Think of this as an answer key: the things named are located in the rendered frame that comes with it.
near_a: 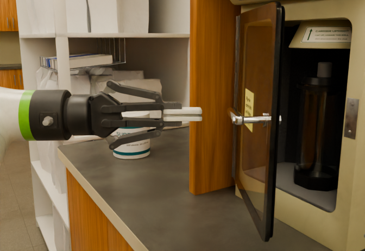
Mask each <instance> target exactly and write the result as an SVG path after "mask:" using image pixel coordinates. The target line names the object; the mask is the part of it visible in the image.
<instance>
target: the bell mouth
mask: <svg viewBox="0 0 365 251"><path fill-rule="evenodd" d="M352 29H353V28H352V24H351V22H350V20H313V21H302V22H301V24H300V26H299V27H298V29H297V31H296V33H295V35H294V37H293V39H292V41H291V43H290V45H289V48H314V49H350V47H351V36H352Z"/></svg>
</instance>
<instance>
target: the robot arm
mask: <svg viewBox="0 0 365 251"><path fill-rule="evenodd" d="M116 92H119V93H123V94H126V95H132V96H137V97H142V98H148V99H153V100H155V102H135V103H127V102H123V103H120V102H119V101H118V100H116V99H115V98H113V97H112V96H111V95H109V93H116ZM153 110H161V111H163V113H164V115H163V117H162V118H138V117H122V112H127V111H153ZM201 114H202V109H201V107H182V103H181V102H164V101H163V100H162V97H161V94H160V93H159V92H156V91H151V90H146V89H141V88H137V87H132V86H126V85H121V84H120V83H118V82H116V81H115V80H113V79H110V80H109V81H107V82H106V87H105V89H104V90H103V91H101V92H98V93H96V94H88V95H71V93H70V92H69V90H17V89H9V88H5V87H0V165H1V163H2V160H3V158H4V155H5V153H6V151H7V150H8V148H9V146H10V145H11V143H13V142H17V141H67V140H69V139H70V138H71V136H72V135H73V136H85V135H96V136H99V137H101V138H105V139H106V141H107V142H108V144H109V149H110V150H114V149H116V148H117V147H119V146H121V145H124V144H127V143H132V142H137V141H142V140H147V139H152V138H155V137H159V136H160V135H161V132H162V130H163V128H164V127H179V126H182V121H202V116H201ZM119 127H156V128H153V129H148V130H143V131H138V132H135V133H130V134H125V135H121V136H119V137H118V136H117V135H111V134H112V133H113V132H114V131H116V130H117V129H118V128H119Z"/></svg>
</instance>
